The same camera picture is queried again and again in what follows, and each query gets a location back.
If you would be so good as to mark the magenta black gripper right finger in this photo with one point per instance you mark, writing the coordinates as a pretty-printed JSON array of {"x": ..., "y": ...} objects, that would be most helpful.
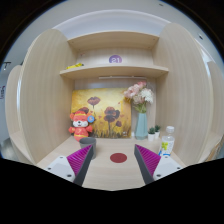
[{"x": 147, "y": 161}]

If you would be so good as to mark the light wooden shelf unit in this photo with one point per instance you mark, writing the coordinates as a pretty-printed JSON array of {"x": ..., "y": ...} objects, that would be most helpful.
[{"x": 189, "y": 90}]

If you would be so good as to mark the yellow poppy flower painting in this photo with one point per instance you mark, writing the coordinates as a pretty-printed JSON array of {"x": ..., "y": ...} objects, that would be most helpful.
[{"x": 110, "y": 109}]

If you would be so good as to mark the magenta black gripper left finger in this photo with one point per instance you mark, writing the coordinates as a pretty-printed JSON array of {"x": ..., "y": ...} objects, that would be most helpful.
[{"x": 79, "y": 162}]

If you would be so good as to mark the yellow toy on shelf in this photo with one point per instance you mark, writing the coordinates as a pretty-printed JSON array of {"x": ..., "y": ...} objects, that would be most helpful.
[{"x": 74, "y": 66}]

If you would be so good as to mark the purple round number sticker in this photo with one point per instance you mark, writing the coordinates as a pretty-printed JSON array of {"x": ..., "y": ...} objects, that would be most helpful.
[{"x": 115, "y": 59}]

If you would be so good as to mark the grey plastic cup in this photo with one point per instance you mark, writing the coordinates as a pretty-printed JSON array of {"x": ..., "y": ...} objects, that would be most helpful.
[{"x": 84, "y": 142}]

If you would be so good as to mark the small succulent white pot right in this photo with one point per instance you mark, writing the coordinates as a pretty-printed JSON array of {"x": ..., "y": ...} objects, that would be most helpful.
[{"x": 157, "y": 131}]

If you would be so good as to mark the pink white flower bouquet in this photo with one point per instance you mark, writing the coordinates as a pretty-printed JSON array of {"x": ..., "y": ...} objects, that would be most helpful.
[{"x": 139, "y": 95}]

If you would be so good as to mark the small succulent white pot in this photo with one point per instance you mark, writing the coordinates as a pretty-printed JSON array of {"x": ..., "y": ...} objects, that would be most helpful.
[
  {"x": 157, "y": 131},
  {"x": 151, "y": 134}
]

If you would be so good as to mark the small succulent white pot left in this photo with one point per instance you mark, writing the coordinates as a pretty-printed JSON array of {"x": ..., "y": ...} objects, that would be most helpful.
[{"x": 151, "y": 134}]

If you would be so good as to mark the red round coaster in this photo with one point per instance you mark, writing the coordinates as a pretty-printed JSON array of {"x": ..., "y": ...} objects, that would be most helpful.
[{"x": 118, "y": 157}]

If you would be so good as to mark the red plush tiger toy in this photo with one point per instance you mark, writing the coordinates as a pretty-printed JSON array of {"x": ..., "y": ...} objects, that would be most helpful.
[{"x": 81, "y": 124}]

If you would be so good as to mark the light blue tall vase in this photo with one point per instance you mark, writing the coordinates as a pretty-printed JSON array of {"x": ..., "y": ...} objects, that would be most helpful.
[{"x": 141, "y": 131}]

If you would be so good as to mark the clear plastic water bottle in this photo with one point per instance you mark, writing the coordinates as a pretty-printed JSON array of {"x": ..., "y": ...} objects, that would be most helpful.
[{"x": 167, "y": 143}]

